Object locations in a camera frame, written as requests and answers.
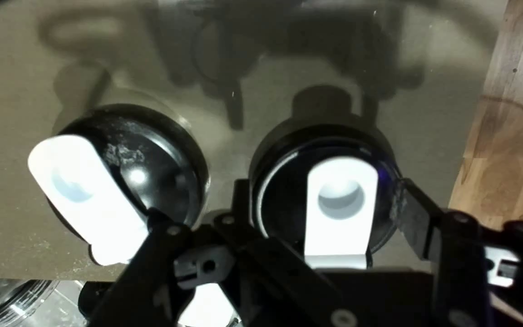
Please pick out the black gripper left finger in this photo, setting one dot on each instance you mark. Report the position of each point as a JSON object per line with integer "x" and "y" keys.
{"x": 262, "y": 266}

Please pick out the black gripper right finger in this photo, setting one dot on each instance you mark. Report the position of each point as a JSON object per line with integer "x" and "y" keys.
{"x": 462, "y": 266}

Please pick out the steel kitchen sink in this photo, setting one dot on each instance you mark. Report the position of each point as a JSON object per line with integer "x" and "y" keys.
{"x": 26, "y": 303}

